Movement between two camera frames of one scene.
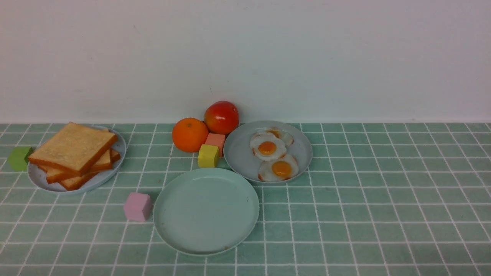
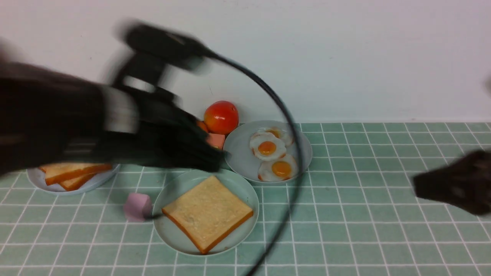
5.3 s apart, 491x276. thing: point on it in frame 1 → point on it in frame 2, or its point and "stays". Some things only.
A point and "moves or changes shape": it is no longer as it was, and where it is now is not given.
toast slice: (73, 148) moves or changes shape
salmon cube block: (216, 140) stays
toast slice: (102, 162) stays
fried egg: (267, 147) stays
